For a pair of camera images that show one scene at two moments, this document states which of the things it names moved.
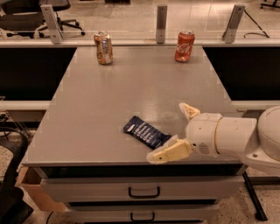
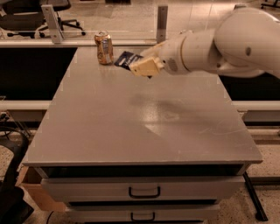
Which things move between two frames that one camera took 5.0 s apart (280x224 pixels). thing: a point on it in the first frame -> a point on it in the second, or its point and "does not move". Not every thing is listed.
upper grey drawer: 156,189 does not move
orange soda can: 104,47 does not move
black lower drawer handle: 143,220 does not move
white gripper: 202,135 -> 171,56
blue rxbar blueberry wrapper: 148,134 -> 126,59
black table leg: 260,214 does not move
